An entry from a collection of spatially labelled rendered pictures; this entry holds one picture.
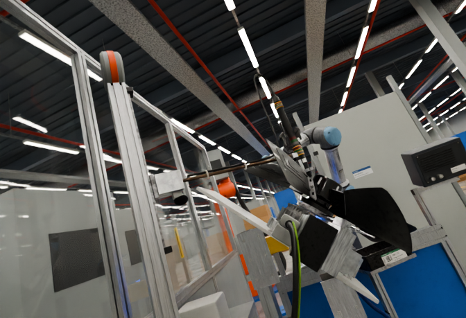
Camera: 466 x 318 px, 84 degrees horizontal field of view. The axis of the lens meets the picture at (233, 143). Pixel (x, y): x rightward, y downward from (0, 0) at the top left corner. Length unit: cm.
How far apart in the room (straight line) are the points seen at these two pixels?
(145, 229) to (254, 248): 41
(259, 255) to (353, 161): 226
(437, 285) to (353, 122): 195
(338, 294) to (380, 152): 234
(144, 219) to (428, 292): 141
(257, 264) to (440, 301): 102
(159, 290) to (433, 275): 134
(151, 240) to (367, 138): 275
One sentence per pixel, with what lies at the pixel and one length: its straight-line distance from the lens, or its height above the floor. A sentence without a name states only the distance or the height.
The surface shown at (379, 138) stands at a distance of 327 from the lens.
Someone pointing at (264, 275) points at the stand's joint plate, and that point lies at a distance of 105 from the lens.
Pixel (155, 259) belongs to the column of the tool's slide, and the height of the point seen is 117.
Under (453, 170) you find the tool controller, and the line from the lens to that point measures 178.
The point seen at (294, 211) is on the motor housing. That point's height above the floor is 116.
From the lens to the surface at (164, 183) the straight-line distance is 91.
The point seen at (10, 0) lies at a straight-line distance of 112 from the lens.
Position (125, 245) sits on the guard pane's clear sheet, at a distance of 103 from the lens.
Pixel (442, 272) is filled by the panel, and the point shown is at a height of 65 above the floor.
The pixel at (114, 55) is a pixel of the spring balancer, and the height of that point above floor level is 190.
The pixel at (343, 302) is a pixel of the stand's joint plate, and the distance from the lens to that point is 108.
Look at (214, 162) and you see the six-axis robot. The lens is 521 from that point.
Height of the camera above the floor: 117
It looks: 18 degrees up
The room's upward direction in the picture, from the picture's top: 20 degrees counter-clockwise
